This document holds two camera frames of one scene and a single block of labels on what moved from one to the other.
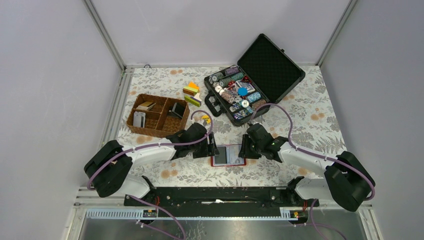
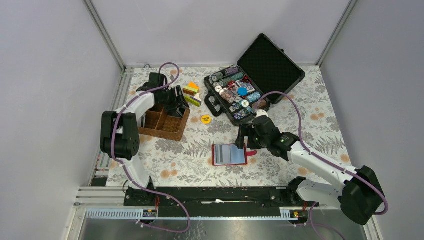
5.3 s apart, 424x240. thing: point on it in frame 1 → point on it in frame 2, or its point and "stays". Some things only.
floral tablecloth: x=304 y=120 stays
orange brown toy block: x=191 y=89 stays
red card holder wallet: x=229 y=155 stays
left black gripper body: x=202 y=149 → x=170 y=100
